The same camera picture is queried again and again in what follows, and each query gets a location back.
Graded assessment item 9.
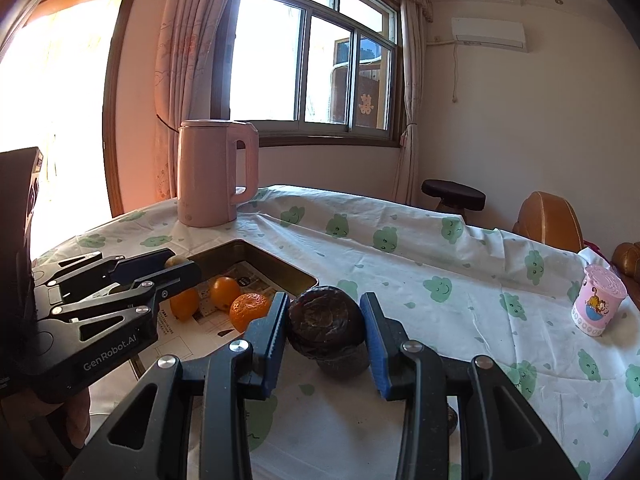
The pink electric kettle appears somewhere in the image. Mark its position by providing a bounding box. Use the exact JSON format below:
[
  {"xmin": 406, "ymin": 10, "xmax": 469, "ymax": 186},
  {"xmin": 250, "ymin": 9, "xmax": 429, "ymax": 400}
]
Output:
[{"xmin": 177, "ymin": 119, "xmax": 259, "ymax": 228}]

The pink right curtain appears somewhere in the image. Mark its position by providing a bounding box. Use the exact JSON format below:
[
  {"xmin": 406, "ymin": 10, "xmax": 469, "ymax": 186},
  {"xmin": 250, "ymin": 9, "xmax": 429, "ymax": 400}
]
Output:
[{"xmin": 394, "ymin": 0, "xmax": 427, "ymax": 205}]

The brown leather sofa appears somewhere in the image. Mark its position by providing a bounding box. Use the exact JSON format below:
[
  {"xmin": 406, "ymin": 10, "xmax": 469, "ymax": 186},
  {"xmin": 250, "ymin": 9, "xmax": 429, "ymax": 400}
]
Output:
[{"xmin": 612, "ymin": 242, "xmax": 640, "ymax": 309}]

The pink curtain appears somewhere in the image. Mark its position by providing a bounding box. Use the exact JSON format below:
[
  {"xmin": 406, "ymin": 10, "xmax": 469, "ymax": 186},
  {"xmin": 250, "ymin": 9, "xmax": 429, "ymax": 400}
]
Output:
[
  {"xmin": 153, "ymin": 0, "xmax": 228, "ymax": 200},
  {"xmin": 394, "ymin": 0, "xmax": 427, "ymax": 205}
]

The large bumpy tangerine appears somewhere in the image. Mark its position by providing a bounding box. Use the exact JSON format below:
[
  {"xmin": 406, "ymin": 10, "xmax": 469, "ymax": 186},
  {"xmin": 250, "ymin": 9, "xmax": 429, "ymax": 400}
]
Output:
[{"xmin": 229, "ymin": 292, "xmax": 271, "ymax": 333}]

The person's left hand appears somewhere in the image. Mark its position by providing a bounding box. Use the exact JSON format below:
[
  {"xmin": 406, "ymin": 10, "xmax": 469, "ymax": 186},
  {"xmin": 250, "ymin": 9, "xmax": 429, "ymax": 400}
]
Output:
[{"xmin": 34, "ymin": 388, "xmax": 91, "ymax": 448}]

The brown leather chair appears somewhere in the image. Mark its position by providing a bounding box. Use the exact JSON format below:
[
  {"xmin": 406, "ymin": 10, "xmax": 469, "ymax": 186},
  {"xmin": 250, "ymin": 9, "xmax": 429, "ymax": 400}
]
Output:
[{"xmin": 512, "ymin": 191, "xmax": 584, "ymax": 252}]

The small yellow-brown longan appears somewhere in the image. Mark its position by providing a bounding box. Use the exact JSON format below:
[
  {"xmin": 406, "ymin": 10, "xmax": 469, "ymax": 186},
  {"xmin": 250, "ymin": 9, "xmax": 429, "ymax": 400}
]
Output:
[{"xmin": 165, "ymin": 256, "xmax": 189, "ymax": 268}]

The small smooth orange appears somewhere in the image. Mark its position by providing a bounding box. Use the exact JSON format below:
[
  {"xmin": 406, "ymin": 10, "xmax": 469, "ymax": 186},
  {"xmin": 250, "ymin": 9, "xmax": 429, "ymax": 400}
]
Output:
[{"xmin": 169, "ymin": 287, "xmax": 201, "ymax": 322}]

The pink cartoon cup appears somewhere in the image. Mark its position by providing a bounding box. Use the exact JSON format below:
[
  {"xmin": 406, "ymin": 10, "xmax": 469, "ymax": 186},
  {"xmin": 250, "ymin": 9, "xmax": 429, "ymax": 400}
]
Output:
[{"xmin": 572, "ymin": 264, "xmax": 627, "ymax": 337}]

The pink left curtain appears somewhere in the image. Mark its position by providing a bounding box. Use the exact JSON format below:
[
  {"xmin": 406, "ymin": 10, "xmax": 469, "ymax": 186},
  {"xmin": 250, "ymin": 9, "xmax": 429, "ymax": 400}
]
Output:
[{"xmin": 153, "ymin": 0, "xmax": 228, "ymax": 200}]

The dark round stool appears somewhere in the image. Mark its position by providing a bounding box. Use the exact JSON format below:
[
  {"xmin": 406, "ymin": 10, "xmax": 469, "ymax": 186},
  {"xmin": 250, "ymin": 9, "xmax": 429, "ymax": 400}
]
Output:
[{"xmin": 421, "ymin": 179, "xmax": 486, "ymax": 219}]

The white green cloud tablecloth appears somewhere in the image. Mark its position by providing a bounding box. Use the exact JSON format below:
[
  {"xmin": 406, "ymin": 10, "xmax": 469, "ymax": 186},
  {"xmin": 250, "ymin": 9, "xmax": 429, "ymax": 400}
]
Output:
[{"xmin": 37, "ymin": 186, "xmax": 639, "ymax": 479}]

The white wall air conditioner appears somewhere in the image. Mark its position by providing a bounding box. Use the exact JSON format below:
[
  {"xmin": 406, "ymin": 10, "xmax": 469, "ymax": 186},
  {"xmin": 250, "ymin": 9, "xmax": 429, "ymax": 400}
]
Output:
[{"xmin": 451, "ymin": 18, "xmax": 527, "ymax": 52}]

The printed leaflet in tin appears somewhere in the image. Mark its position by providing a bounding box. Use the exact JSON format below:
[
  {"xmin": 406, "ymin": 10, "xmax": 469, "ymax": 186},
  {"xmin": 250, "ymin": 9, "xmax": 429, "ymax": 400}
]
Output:
[{"xmin": 134, "ymin": 261, "xmax": 281, "ymax": 375}]

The window with brown frame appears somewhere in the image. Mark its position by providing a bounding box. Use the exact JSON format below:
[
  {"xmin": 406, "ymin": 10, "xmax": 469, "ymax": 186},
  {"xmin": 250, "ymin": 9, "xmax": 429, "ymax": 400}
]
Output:
[{"xmin": 210, "ymin": 0, "xmax": 402, "ymax": 146}]

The dark wrinkled date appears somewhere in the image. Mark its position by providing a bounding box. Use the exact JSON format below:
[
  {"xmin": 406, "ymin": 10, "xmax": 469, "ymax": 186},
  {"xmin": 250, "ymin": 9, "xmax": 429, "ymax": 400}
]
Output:
[{"xmin": 286, "ymin": 286, "xmax": 369, "ymax": 380}]

